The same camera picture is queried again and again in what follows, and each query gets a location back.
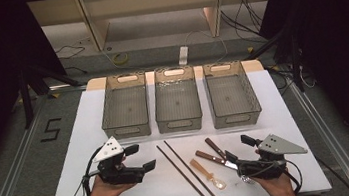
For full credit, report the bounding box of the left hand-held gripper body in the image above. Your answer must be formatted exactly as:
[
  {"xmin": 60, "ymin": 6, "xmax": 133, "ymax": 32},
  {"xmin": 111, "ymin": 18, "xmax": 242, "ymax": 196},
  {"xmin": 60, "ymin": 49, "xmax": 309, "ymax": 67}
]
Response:
[{"xmin": 90, "ymin": 133, "xmax": 147, "ymax": 189}]

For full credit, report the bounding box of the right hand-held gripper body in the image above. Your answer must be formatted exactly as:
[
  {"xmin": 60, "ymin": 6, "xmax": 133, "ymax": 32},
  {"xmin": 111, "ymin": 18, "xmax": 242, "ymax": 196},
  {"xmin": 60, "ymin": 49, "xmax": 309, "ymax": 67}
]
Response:
[{"xmin": 233, "ymin": 129, "xmax": 312, "ymax": 184}]

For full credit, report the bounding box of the wooden-handled fork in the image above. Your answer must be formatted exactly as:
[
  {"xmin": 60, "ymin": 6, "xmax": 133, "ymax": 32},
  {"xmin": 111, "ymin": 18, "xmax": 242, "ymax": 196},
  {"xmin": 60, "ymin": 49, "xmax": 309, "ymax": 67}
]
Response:
[{"xmin": 204, "ymin": 132, "xmax": 254, "ymax": 189}]

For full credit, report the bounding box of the wooden-handled table knife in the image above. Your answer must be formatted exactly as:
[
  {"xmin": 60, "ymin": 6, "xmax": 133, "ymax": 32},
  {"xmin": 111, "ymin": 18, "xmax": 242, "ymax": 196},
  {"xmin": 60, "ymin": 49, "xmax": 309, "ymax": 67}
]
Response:
[{"xmin": 194, "ymin": 145, "xmax": 240, "ymax": 176}]

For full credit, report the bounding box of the dark brown chopstick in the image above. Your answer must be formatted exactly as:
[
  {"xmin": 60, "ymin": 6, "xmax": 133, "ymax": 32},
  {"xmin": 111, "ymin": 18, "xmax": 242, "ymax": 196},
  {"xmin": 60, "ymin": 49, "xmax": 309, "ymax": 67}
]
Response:
[
  {"xmin": 155, "ymin": 139, "xmax": 212, "ymax": 196},
  {"xmin": 163, "ymin": 134, "xmax": 218, "ymax": 196}
]

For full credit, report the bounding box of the smoky transparent plastic bin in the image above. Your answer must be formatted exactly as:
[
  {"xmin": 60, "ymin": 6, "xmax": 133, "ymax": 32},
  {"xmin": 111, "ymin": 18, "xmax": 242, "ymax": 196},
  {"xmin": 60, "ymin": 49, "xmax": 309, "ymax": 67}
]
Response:
[
  {"xmin": 95, "ymin": 70, "xmax": 154, "ymax": 142},
  {"xmin": 149, "ymin": 63, "xmax": 205, "ymax": 135},
  {"xmin": 202, "ymin": 58, "xmax": 264, "ymax": 131}
]

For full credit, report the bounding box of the person's left hand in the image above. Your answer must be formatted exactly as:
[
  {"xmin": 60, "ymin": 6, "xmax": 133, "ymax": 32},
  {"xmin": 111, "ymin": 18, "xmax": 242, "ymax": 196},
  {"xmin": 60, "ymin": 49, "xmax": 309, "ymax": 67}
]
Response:
[{"xmin": 86, "ymin": 170, "xmax": 139, "ymax": 196}]

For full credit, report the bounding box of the person's right hand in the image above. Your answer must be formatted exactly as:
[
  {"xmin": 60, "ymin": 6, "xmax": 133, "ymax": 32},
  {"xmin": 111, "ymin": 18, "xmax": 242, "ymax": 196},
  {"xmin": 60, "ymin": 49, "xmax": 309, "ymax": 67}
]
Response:
[{"xmin": 250, "ymin": 168, "xmax": 299, "ymax": 196}]

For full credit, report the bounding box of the yellow tape roll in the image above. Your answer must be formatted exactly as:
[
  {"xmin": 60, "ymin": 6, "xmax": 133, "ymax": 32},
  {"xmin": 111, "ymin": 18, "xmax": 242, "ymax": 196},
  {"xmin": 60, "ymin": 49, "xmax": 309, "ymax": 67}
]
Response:
[{"xmin": 112, "ymin": 51, "xmax": 131, "ymax": 67}]

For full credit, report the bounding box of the black metal stand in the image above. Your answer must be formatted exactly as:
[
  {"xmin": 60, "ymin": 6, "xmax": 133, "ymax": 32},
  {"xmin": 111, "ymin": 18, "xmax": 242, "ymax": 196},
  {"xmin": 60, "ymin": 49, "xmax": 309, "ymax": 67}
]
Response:
[
  {"xmin": 15, "ymin": 55, "xmax": 87, "ymax": 131},
  {"xmin": 240, "ymin": 21, "xmax": 307, "ymax": 100}
]

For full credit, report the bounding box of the white power strip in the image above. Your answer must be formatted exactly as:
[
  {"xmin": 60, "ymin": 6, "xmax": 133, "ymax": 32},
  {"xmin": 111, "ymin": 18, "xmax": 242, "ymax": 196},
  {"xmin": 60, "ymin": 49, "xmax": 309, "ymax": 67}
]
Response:
[{"xmin": 176, "ymin": 45, "xmax": 191, "ymax": 67}]

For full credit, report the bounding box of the light wooden shelf unit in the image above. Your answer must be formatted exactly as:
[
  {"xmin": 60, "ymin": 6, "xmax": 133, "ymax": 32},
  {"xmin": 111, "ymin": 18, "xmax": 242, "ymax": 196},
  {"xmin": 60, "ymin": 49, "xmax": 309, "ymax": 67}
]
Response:
[{"xmin": 27, "ymin": 0, "xmax": 283, "ymax": 61}]

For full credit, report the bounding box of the left hand-held gripper black cable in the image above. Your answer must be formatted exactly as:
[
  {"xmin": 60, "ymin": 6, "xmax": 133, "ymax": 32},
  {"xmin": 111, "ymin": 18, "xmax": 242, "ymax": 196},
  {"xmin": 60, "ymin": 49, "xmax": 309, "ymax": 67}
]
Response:
[{"xmin": 66, "ymin": 146, "xmax": 108, "ymax": 196}]

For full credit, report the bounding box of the hand-held gripper black cable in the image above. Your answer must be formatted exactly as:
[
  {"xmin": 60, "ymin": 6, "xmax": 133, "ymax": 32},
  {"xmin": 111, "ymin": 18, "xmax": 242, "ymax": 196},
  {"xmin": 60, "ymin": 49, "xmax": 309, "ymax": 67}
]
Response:
[
  {"xmin": 66, "ymin": 146, "xmax": 108, "ymax": 196},
  {"xmin": 237, "ymin": 155, "xmax": 305, "ymax": 196}
]

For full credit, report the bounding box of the right hand-held gripper black cable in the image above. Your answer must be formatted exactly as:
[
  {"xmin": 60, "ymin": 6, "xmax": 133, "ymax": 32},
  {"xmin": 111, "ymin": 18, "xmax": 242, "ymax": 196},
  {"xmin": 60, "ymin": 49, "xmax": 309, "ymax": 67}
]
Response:
[{"xmin": 237, "ymin": 155, "xmax": 305, "ymax": 196}]

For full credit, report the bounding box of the white power strip cable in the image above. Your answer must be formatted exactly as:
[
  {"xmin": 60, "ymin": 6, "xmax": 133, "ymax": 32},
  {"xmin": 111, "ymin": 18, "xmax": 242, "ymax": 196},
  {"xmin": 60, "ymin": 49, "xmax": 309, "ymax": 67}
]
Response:
[{"xmin": 183, "ymin": 25, "xmax": 230, "ymax": 67}]

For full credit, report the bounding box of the black floor cable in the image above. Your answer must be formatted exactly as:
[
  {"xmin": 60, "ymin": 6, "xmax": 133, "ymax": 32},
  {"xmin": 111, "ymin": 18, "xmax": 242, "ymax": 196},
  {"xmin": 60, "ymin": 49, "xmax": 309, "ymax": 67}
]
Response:
[{"xmin": 53, "ymin": 43, "xmax": 87, "ymax": 62}]

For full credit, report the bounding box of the black cable bundle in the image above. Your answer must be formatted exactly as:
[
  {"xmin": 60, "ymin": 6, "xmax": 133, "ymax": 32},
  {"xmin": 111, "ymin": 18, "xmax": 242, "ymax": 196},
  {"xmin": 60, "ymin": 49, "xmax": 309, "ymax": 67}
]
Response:
[{"xmin": 218, "ymin": 0, "xmax": 268, "ymax": 45}]

